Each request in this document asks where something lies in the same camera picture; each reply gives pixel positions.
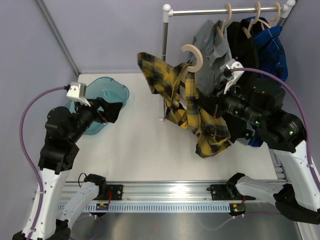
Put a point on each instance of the white slotted cable duct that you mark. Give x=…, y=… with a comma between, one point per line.
x=119, y=207

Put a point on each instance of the aluminium mounting rail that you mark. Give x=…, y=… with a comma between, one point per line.
x=169, y=192

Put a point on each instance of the wooden hanger of black shirt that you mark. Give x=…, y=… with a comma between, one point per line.
x=247, y=30

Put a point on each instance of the teal plastic tub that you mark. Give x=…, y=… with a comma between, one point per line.
x=107, y=88

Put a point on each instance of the wooden hanger of grey shirt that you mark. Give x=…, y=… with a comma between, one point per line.
x=223, y=25

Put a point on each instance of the white metal clothes rack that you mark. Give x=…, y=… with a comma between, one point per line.
x=167, y=12

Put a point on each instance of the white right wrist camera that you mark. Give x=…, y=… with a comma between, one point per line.
x=231, y=71

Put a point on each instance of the grey shirt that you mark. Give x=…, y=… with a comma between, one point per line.
x=212, y=42

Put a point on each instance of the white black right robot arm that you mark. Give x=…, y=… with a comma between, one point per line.
x=284, y=133

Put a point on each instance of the blue plaid shirt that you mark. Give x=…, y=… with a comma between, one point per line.
x=270, y=51

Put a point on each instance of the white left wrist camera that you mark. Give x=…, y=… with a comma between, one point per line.
x=77, y=93

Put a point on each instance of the black shirt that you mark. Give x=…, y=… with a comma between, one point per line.
x=243, y=49

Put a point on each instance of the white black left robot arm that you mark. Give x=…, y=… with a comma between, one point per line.
x=63, y=130

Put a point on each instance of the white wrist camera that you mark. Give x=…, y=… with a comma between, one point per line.
x=231, y=71
x=77, y=93

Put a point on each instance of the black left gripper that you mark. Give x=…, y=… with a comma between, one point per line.
x=111, y=112

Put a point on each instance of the yellow plaid shirt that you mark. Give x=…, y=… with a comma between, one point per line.
x=163, y=79

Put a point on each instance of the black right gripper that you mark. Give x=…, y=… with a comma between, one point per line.
x=213, y=104

